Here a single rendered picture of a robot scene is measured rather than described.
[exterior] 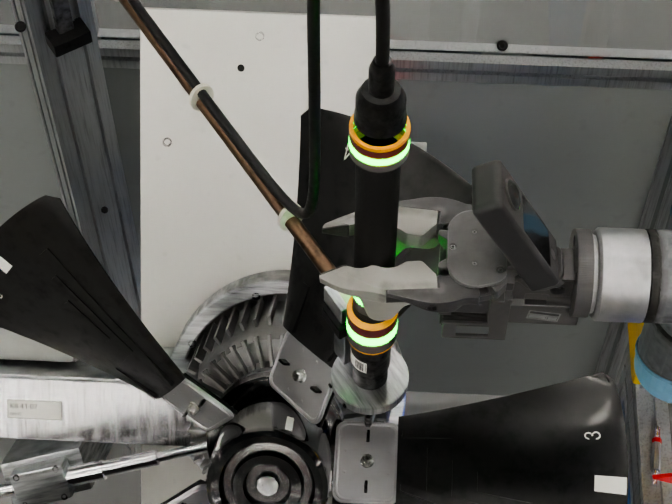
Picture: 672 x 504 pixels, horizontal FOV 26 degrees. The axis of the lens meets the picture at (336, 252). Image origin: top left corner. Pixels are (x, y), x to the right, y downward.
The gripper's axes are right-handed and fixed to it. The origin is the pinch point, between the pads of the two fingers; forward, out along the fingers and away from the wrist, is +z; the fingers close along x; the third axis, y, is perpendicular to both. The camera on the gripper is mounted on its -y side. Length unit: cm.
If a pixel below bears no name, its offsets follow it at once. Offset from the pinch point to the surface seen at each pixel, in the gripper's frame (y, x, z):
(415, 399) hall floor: 156, 72, -11
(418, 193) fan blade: 13.5, 15.7, -6.7
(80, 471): 46, 1, 27
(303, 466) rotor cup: 32.5, -3.4, 3.2
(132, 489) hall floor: 156, 50, 41
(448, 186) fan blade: 12.0, 15.6, -9.4
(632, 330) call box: 55, 27, -34
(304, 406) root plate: 31.9, 2.8, 3.5
